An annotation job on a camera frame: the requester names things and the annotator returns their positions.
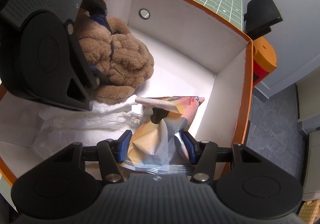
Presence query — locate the brown plush toy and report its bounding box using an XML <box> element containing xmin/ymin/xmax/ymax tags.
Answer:
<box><xmin>74</xmin><ymin>13</ymin><xmax>154</xmax><ymax>105</ymax></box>

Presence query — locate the white plastic bag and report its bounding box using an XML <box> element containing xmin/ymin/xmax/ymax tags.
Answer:
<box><xmin>37</xmin><ymin>95</ymin><xmax>143</xmax><ymax>139</ymax></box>

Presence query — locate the orange snack packet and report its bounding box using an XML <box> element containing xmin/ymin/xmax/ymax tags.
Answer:
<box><xmin>121</xmin><ymin>96</ymin><xmax>205</xmax><ymax>175</ymax></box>

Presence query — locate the orange red stool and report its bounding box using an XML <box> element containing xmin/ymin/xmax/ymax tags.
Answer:
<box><xmin>253</xmin><ymin>37</ymin><xmax>277</xmax><ymax>86</ymax></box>

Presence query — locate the black chair right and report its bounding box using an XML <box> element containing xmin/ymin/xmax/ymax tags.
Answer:
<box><xmin>244</xmin><ymin>0</ymin><xmax>283</xmax><ymax>41</ymax></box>

